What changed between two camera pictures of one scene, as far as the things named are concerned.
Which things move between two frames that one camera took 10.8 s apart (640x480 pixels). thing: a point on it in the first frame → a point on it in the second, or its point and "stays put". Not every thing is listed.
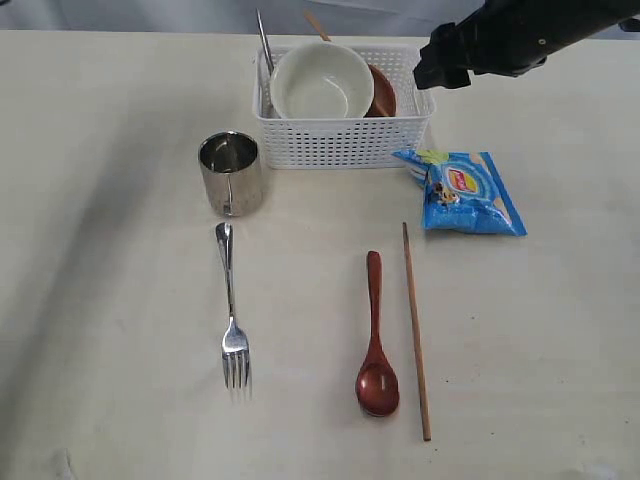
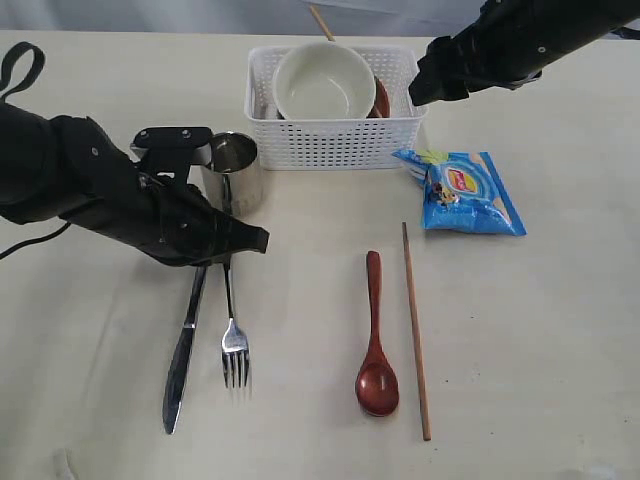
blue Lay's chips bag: (463, 192) stays put
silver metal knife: (267, 91) → (180, 363)
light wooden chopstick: (418, 344) stays put
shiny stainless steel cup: (231, 168) stays put
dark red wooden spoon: (377, 384) stays put
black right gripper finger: (444, 78) → (422, 93)
